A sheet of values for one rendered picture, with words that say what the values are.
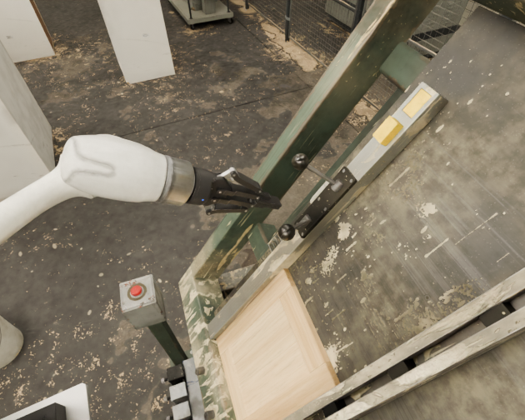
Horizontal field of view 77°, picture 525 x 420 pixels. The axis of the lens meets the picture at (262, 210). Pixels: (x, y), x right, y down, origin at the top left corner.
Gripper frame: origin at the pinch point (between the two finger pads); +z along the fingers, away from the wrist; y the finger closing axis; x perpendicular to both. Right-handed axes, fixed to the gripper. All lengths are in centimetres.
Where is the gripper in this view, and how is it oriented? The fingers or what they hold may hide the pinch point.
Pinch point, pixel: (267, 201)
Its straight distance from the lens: 77.1
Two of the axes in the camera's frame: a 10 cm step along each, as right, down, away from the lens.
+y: -5.2, 6.8, 5.2
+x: 3.3, 7.2, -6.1
